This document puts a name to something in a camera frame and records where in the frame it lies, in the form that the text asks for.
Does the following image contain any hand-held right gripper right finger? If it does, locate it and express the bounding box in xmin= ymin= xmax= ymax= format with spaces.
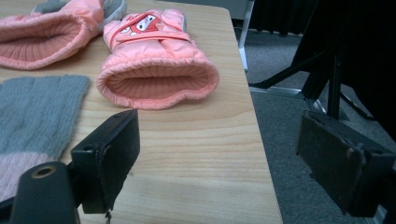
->
xmin=295 ymin=110 xmax=396 ymax=218

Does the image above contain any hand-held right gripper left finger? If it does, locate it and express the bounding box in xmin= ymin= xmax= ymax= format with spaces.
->
xmin=70 ymin=108 xmax=141 ymax=215

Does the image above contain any pink padded mitten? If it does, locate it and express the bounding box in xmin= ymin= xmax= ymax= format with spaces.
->
xmin=0 ymin=0 xmax=128 ymax=71
xmin=95 ymin=7 xmax=220 ymax=111

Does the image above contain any black tripod stand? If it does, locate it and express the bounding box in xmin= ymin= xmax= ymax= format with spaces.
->
xmin=248 ymin=0 xmax=396 ymax=142

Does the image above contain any grey and pink knit glove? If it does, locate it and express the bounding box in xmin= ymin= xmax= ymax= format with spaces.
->
xmin=0 ymin=74 xmax=92 ymax=203

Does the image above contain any black curtain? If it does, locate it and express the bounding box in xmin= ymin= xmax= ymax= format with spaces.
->
xmin=248 ymin=0 xmax=316 ymax=37

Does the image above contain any silver metal floor rail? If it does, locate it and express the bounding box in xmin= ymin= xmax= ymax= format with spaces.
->
xmin=248 ymin=86 xmax=331 ymax=117

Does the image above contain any white metal frame leg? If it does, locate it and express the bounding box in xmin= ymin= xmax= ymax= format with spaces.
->
xmin=237 ymin=0 xmax=257 ymax=72

